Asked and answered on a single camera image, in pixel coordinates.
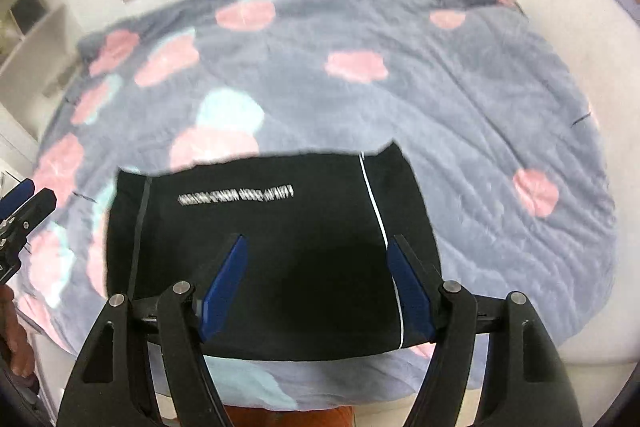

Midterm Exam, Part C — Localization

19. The person's left hand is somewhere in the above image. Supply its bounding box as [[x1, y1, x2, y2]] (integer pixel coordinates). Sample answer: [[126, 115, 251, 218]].
[[0, 285, 36, 378]]

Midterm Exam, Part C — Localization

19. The black jacket with grey piping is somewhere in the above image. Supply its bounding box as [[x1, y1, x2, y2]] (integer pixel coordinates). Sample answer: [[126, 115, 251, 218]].
[[106, 144, 439, 361]]

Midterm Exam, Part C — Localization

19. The grey floral fleece blanket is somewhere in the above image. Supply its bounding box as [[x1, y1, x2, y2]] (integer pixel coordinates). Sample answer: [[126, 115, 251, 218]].
[[14, 0, 618, 410]]

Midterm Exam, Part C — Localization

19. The white shelf unit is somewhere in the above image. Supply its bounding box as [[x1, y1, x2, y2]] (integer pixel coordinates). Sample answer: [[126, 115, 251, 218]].
[[1, 0, 81, 186]]

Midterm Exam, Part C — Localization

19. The orange bed base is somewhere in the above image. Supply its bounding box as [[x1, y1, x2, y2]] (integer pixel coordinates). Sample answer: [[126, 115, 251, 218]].
[[224, 407, 356, 427]]

